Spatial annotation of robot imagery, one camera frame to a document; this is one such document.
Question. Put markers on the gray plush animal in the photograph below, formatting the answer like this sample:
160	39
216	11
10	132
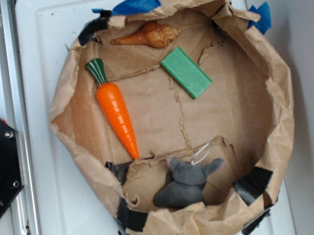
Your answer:
186	180

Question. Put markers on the brown paper bag tray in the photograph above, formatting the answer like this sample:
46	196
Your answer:
247	114

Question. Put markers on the orange toy carrot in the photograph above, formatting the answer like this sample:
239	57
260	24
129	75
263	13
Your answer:
113	105

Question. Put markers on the green rectangular block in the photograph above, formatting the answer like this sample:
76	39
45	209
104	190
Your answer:
186	72

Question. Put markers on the brown conch seashell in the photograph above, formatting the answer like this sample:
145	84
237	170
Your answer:
151	34

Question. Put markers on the blue tape piece top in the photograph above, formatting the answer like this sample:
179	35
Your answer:
129	7

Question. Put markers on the blue tape piece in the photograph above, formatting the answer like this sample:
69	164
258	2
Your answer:
129	7
265	22

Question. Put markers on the white plastic tray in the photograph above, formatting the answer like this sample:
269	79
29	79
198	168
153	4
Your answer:
46	30

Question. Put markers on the blue tape piece right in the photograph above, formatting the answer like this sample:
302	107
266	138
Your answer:
265	22

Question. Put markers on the aluminum rail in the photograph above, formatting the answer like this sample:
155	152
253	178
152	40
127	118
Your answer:
13	110

